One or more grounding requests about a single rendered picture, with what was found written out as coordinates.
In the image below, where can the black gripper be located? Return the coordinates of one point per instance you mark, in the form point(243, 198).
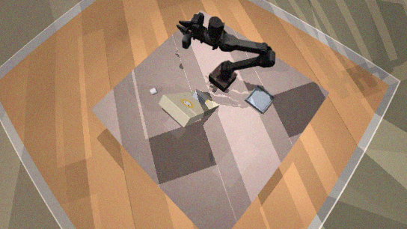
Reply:
point(188, 34)

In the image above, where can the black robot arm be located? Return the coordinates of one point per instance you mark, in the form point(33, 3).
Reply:
point(217, 37)

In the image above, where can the beige service panel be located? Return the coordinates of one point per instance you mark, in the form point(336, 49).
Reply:
point(184, 114)

